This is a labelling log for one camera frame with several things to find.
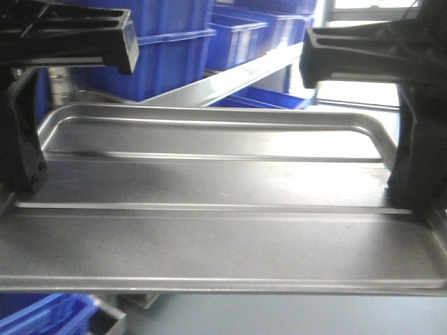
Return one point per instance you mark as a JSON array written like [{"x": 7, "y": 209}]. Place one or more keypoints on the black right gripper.
[{"x": 403, "y": 51}]

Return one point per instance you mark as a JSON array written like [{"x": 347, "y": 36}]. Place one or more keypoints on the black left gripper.
[{"x": 45, "y": 34}]

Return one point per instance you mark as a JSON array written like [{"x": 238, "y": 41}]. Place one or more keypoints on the silver metal tray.
[{"x": 157, "y": 199}]

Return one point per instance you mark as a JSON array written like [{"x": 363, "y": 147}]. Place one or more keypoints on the blue bin lower left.
[{"x": 60, "y": 313}]

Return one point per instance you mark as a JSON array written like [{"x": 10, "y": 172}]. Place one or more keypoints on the stacked blue bins background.
[{"x": 179, "y": 40}]

